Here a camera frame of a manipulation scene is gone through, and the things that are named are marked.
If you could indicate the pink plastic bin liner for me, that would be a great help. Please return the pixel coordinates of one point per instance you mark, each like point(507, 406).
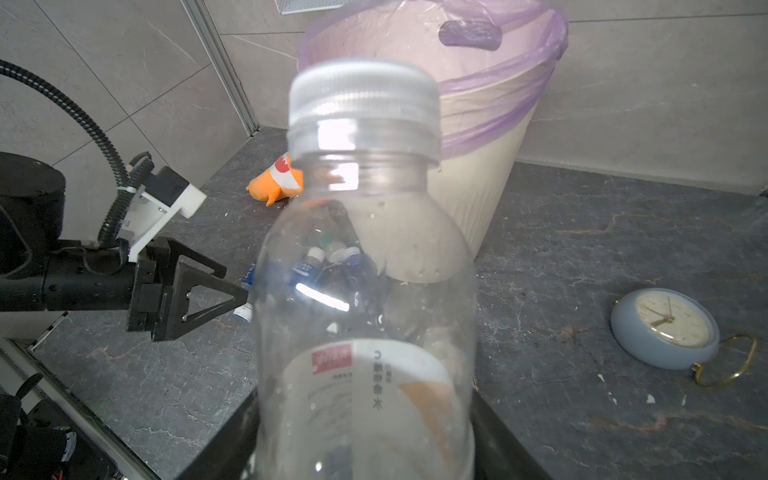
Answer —
point(492, 59)

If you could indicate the orange shark plush toy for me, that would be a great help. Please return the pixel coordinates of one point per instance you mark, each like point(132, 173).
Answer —
point(279, 181)

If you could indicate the clear bottle orange white label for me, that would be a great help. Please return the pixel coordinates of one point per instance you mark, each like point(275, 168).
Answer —
point(354, 385)

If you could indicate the cream ribbed trash bin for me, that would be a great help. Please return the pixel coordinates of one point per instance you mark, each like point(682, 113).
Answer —
point(474, 180)

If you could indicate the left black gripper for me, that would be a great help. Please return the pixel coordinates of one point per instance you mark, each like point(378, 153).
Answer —
point(81, 279)

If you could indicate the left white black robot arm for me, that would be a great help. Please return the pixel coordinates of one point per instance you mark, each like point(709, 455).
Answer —
point(32, 208)

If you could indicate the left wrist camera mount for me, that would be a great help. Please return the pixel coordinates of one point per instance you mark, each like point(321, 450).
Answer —
point(163, 196)

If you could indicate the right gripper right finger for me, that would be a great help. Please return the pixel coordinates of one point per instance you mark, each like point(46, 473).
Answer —
point(499, 455)

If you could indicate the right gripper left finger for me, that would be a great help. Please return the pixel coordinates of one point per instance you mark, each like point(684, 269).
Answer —
point(231, 452)

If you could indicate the long clear blue-tint bottle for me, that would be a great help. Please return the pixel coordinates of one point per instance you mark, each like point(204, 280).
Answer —
point(358, 269)

